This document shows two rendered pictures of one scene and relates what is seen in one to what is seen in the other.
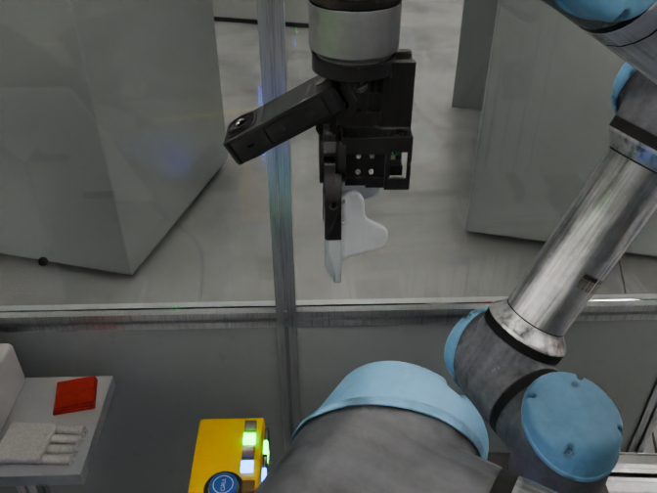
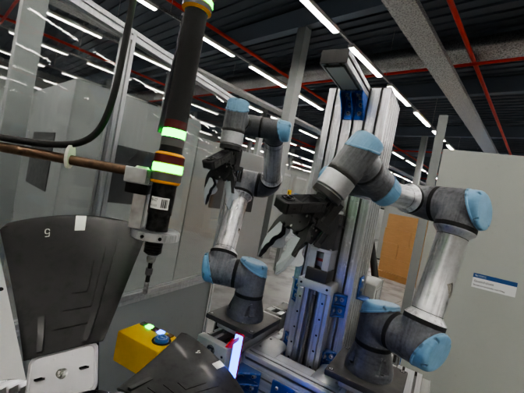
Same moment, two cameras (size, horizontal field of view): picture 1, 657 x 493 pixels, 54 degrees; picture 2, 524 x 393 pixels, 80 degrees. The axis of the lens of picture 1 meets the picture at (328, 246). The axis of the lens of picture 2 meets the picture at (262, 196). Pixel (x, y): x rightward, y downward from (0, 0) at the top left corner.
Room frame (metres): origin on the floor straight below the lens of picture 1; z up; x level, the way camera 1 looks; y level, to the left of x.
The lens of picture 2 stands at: (-0.08, 0.84, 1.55)
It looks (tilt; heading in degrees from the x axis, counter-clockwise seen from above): 1 degrees down; 298
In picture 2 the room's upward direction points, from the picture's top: 11 degrees clockwise
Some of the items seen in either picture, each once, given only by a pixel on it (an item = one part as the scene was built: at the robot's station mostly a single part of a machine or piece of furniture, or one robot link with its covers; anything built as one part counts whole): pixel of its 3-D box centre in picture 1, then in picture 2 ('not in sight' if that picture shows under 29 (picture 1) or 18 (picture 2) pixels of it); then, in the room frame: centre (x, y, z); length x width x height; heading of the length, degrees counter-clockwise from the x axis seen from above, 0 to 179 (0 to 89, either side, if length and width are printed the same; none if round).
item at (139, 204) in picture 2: not in sight; (154, 204); (0.28, 0.50, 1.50); 0.09 x 0.07 x 0.10; 37
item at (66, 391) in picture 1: (74, 393); not in sight; (0.88, 0.51, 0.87); 0.08 x 0.08 x 0.02; 13
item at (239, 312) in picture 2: not in sight; (246, 303); (0.50, -0.29, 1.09); 0.15 x 0.15 x 0.10
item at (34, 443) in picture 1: (41, 443); not in sight; (0.76, 0.53, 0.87); 0.15 x 0.09 x 0.02; 88
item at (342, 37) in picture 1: (354, 26); (231, 139); (0.54, -0.02, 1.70); 0.08 x 0.08 x 0.05
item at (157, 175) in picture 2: not in sight; (166, 177); (0.27, 0.50, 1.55); 0.04 x 0.04 x 0.01
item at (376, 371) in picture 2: not in sight; (370, 355); (0.01, -0.27, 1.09); 0.15 x 0.15 x 0.10
